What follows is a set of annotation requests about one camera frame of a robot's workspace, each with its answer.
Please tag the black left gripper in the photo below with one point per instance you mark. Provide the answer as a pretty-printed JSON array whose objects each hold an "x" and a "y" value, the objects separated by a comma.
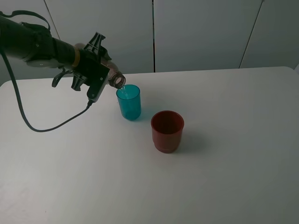
[{"x": 90, "y": 69}]

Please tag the clear plastic water bottle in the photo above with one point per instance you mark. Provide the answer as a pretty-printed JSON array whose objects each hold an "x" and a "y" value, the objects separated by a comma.
[{"x": 115, "y": 78}]

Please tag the teal transparent plastic cup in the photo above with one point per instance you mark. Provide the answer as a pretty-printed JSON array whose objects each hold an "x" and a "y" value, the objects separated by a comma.
[{"x": 129, "y": 101}]

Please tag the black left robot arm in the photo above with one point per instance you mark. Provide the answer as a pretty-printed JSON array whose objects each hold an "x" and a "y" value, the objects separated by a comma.
[{"x": 35, "y": 45}]

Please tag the red plastic cup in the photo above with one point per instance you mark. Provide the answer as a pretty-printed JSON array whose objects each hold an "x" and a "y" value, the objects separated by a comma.
[{"x": 167, "y": 128}]

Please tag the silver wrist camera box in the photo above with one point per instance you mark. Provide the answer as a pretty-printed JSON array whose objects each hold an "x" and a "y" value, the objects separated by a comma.
[{"x": 97, "y": 83}]

